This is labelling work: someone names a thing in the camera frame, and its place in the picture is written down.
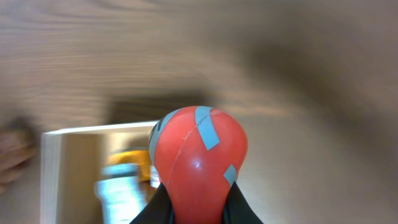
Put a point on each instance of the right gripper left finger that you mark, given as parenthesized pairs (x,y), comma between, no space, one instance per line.
(158,211)

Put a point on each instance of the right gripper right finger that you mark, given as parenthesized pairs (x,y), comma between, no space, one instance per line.
(237,210)

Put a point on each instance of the yellow grey toy truck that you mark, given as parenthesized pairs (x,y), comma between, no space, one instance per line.
(122,190)

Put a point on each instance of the red toy ball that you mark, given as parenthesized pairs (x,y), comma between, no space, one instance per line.
(198,152)

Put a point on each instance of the brown plush toy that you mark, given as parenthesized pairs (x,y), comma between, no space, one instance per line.
(19,144)

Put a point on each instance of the white cardboard box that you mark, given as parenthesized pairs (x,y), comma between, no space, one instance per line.
(71,164)

